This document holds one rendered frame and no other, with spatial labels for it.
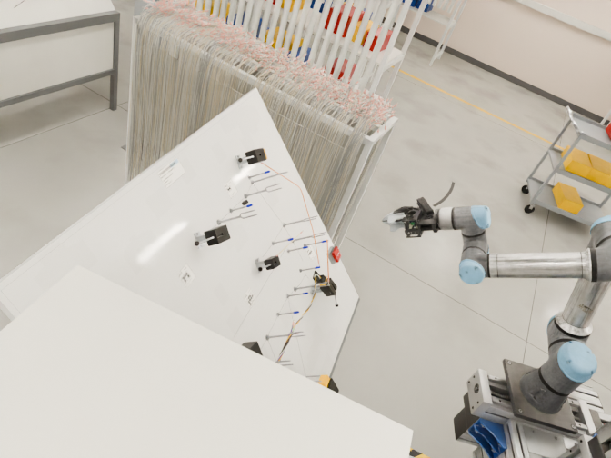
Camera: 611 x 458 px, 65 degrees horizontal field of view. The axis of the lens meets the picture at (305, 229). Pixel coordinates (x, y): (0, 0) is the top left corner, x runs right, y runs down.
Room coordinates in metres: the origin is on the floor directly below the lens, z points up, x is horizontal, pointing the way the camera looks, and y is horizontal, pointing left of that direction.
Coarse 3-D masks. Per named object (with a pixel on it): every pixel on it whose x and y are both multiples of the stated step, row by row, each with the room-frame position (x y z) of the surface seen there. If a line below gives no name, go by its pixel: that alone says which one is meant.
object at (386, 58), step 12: (264, 0) 4.43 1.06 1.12; (408, 0) 3.91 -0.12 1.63; (252, 12) 4.25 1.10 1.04; (300, 12) 4.49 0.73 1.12; (420, 12) 4.45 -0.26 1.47; (252, 24) 4.24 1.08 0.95; (396, 24) 3.92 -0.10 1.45; (324, 36) 4.08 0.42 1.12; (396, 36) 3.93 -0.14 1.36; (408, 36) 4.45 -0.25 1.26; (348, 48) 4.02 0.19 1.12; (360, 48) 4.12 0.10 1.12; (384, 60) 3.92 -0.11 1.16; (396, 60) 4.25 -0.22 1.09; (396, 72) 4.44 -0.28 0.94; (312, 84) 4.17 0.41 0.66; (372, 84) 3.92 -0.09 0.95; (384, 96) 4.45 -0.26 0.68; (348, 108) 3.97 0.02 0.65
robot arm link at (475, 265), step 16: (608, 240) 1.22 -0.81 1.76; (464, 256) 1.22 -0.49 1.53; (480, 256) 1.21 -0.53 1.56; (496, 256) 1.20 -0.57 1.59; (512, 256) 1.19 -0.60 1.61; (528, 256) 1.19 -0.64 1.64; (544, 256) 1.18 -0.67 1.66; (560, 256) 1.17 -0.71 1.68; (576, 256) 1.17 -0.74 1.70; (592, 256) 1.15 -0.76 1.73; (608, 256) 1.15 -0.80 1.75; (464, 272) 1.16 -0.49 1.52; (480, 272) 1.15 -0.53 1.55; (496, 272) 1.16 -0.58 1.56; (512, 272) 1.16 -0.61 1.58; (528, 272) 1.15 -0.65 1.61; (544, 272) 1.15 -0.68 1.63; (560, 272) 1.14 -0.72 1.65; (576, 272) 1.14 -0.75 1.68; (592, 272) 1.13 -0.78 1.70; (608, 272) 1.12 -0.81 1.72
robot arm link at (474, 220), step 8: (456, 208) 1.36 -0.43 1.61; (464, 208) 1.35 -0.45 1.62; (472, 208) 1.34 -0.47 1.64; (480, 208) 1.33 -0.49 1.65; (488, 208) 1.35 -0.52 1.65; (456, 216) 1.32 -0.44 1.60; (464, 216) 1.32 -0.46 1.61; (472, 216) 1.31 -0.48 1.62; (480, 216) 1.31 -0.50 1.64; (488, 216) 1.33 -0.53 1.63; (456, 224) 1.32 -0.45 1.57; (464, 224) 1.31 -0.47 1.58; (472, 224) 1.31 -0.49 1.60; (480, 224) 1.30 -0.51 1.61; (488, 224) 1.31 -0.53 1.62; (464, 232) 1.32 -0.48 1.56; (472, 232) 1.30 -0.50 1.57; (480, 232) 1.31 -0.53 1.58
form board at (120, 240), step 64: (256, 128) 1.52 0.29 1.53; (128, 192) 0.87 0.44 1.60; (192, 192) 1.06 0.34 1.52; (64, 256) 0.63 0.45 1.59; (128, 256) 0.76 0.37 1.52; (192, 256) 0.92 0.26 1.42; (256, 256) 1.14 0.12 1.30; (320, 256) 1.46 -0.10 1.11; (192, 320) 0.78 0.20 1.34; (256, 320) 0.97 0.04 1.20; (320, 320) 1.25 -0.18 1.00
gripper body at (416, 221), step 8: (416, 208) 1.41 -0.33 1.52; (408, 216) 1.38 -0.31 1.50; (416, 216) 1.35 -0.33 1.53; (424, 216) 1.38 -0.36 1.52; (432, 216) 1.37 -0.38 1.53; (408, 224) 1.34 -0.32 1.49; (416, 224) 1.33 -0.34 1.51; (424, 224) 1.34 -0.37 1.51; (432, 224) 1.32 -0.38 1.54; (408, 232) 1.34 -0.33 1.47; (416, 232) 1.33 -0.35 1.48
